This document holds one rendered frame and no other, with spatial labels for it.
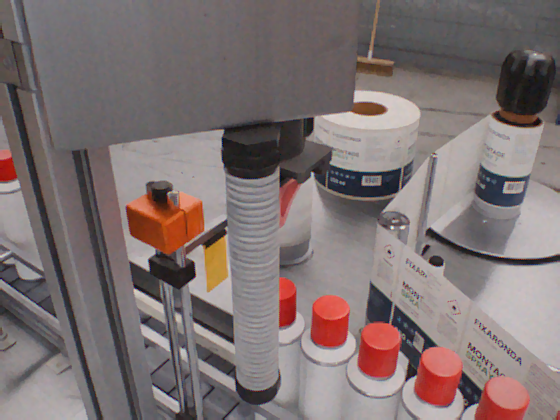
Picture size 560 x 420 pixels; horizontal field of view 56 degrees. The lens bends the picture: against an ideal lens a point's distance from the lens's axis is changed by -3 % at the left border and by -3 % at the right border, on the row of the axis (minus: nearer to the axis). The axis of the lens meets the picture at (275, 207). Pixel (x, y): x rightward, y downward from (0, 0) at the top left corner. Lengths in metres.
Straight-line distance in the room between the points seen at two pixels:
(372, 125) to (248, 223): 0.70
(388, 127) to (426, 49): 4.03
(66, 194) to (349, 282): 0.56
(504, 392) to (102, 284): 0.31
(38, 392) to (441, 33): 4.52
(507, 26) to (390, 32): 0.98
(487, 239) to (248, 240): 0.69
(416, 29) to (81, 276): 4.72
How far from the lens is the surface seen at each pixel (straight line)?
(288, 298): 0.49
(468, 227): 0.98
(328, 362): 0.50
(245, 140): 0.29
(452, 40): 4.94
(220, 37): 0.28
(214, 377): 0.59
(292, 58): 0.30
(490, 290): 0.87
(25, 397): 0.81
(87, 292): 0.39
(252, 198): 0.30
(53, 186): 0.35
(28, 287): 0.90
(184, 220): 0.41
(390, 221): 0.64
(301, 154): 0.55
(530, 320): 0.84
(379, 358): 0.46
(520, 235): 1.00
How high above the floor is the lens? 1.41
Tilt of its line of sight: 32 degrees down
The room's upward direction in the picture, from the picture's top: straight up
